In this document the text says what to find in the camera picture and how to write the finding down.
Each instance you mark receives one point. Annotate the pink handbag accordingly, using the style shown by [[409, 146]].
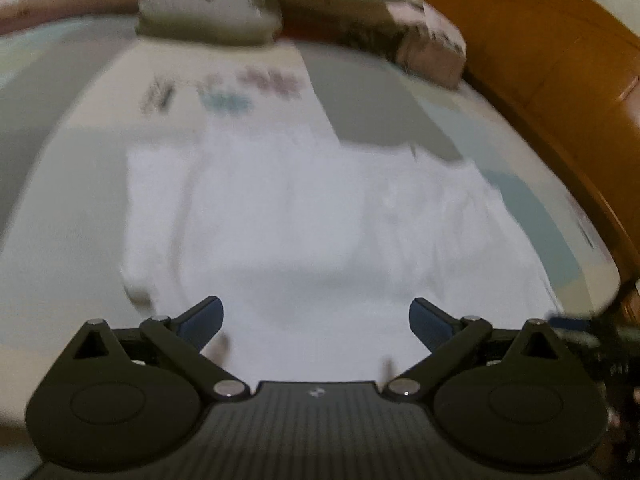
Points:
[[435, 47]]

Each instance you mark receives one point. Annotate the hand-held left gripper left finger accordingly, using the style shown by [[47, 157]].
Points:
[[202, 322]]

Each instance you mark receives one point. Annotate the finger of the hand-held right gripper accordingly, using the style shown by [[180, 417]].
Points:
[[575, 324]]

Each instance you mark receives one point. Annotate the wooden bed headboard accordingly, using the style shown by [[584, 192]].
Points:
[[550, 60]]

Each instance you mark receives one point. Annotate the grey round cushion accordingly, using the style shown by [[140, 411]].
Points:
[[205, 10]]

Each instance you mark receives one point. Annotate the patchwork bed sheet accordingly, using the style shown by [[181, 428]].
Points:
[[375, 100]]

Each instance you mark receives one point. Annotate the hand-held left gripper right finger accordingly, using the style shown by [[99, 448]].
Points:
[[430, 326]]

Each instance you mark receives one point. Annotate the white printed sweatshirt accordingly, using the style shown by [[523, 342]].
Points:
[[325, 240]]

